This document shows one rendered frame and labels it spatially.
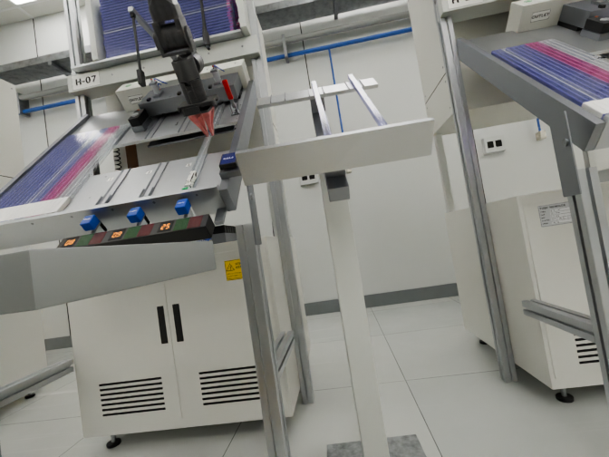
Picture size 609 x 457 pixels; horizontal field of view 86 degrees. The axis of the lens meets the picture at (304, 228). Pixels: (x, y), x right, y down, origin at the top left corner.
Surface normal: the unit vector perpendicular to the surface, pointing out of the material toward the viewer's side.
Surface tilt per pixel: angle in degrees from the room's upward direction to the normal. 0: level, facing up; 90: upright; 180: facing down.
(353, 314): 90
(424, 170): 90
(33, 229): 135
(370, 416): 90
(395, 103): 90
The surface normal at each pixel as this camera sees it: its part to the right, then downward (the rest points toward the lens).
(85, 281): 0.96, -0.16
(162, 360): -0.11, -0.04
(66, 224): 0.04, 0.67
